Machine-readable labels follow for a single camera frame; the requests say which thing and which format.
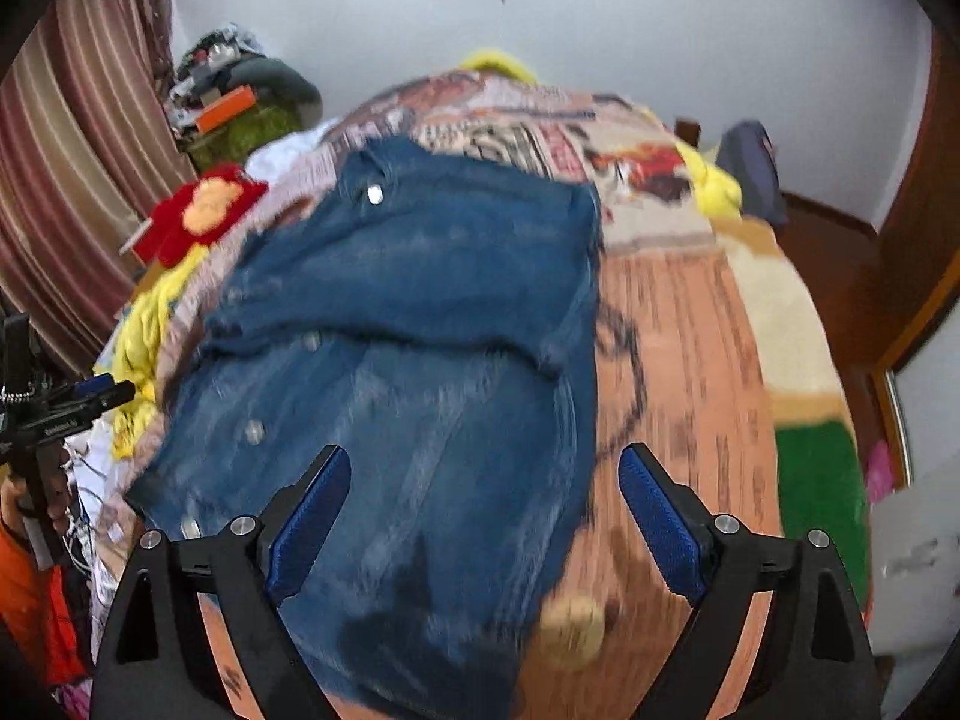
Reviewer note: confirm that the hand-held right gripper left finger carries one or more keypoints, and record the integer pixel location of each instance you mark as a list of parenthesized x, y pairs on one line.
[(309, 521)]

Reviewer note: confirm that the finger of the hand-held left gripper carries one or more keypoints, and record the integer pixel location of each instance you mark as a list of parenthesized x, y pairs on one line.
[(94, 384), (82, 409)]

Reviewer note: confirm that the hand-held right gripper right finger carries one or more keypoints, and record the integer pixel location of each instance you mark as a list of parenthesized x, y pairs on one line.
[(661, 521)]

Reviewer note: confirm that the blue denim jacket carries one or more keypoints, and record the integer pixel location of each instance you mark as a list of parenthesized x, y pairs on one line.
[(420, 390)]

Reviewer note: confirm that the person's left forearm orange sleeve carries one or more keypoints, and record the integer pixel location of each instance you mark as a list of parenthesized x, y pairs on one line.
[(34, 607)]

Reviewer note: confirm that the person's left hand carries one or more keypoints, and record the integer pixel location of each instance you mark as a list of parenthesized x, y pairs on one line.
[(15, 502)]

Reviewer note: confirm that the tan round object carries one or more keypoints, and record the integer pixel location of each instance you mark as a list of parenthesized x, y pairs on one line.
[(571, 634)]

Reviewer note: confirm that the printed blanket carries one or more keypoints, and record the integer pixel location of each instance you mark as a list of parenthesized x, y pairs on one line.
[(675, 375)]

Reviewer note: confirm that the cream green fleece blanket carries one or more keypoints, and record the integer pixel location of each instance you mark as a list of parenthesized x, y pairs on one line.
[(810, 405)]

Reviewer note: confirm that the red plush toy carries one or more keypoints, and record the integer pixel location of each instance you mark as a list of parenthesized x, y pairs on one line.
[(199, 210)]

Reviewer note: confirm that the pink cloth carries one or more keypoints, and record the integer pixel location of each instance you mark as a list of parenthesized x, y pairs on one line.
[(881, 471)]

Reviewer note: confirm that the striped brown curtain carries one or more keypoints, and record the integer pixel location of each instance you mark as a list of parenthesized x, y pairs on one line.
[(75, 135)]

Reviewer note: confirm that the green patterned cabinet cover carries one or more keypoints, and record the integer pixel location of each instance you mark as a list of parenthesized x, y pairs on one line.
[(247, 131)]

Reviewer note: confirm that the white cloth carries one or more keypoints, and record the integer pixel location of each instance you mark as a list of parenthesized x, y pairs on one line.
[(289, 150)]

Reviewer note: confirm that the orange box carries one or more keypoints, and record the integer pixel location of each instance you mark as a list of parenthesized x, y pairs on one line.
[(225, 109)]

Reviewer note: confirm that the pile of clutter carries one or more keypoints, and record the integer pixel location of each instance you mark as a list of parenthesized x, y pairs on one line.
[(210, 64)]

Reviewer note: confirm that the dark grey cushion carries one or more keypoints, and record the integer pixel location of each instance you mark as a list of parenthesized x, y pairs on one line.
[(281, 82)]

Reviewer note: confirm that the dark grey bag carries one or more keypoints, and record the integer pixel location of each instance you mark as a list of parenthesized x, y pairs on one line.
[(750, 165)]

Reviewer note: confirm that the wooden bedpost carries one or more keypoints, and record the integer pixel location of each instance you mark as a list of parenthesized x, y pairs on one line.
[(688, 131)]

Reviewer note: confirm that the wooden wardrobe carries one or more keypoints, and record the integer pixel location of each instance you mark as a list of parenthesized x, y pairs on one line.
[(926, 195)]

